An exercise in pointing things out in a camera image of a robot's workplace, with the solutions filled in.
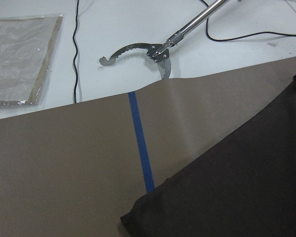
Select brown t-shirt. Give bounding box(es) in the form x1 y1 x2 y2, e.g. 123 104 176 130
121 75 296 237

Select clear plastic bag sheet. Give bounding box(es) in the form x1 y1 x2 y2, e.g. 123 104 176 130
0 14 63 107

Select metal reacher grabber tool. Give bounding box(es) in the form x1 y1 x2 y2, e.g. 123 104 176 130
99 0 227 79

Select black table cable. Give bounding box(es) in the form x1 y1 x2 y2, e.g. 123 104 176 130
73 0 81 104

